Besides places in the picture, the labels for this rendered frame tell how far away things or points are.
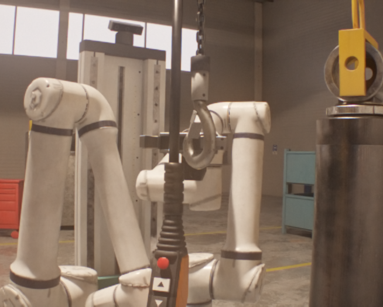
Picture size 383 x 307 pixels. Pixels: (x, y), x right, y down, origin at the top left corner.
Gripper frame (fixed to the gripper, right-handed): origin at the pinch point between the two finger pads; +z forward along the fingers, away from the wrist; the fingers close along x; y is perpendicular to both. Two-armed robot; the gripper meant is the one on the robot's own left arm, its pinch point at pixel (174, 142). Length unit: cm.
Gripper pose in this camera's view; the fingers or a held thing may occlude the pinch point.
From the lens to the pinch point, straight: 101.2
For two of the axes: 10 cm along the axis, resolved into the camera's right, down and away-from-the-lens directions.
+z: -2.9, 0.0, -9.6
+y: 0.2, -10.0, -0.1
